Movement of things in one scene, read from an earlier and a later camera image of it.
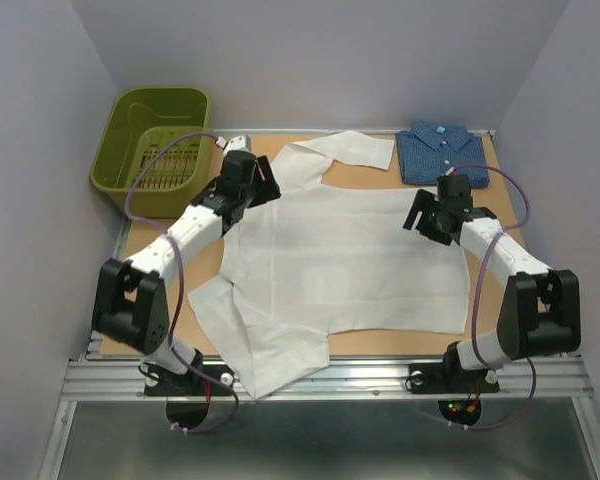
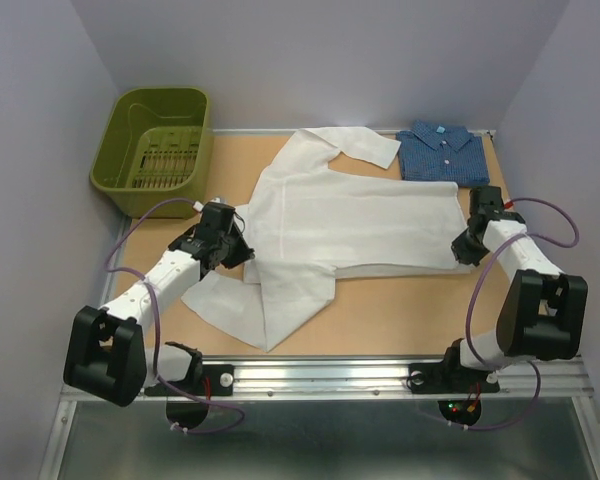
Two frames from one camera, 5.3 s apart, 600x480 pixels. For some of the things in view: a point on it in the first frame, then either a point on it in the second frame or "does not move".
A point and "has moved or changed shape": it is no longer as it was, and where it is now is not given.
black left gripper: (267, 189) -> (243, 252)
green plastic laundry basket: (139, 120) does not move
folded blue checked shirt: (427, 151) does not move
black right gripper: (424, 202) -> (461, 250)
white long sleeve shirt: (321, 258) has moved or changed shape
